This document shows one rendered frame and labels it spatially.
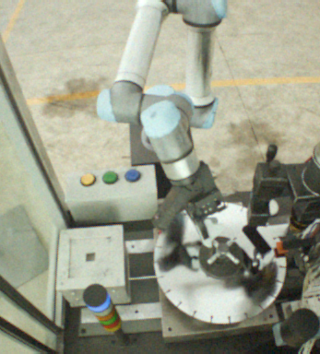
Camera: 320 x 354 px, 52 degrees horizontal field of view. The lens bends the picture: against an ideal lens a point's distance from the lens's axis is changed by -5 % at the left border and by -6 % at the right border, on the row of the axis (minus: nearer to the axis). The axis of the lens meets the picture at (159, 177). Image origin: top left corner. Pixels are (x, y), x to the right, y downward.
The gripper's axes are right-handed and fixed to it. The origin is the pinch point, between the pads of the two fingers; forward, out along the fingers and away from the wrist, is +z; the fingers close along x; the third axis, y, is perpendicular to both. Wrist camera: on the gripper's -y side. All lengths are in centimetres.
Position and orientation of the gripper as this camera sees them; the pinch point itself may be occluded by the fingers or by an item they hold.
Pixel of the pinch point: (206, 243)
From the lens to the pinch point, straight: 85.4
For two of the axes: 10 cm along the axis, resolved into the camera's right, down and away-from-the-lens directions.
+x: -2.6, -3.4, 9.0
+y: 8.8, -4.6, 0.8
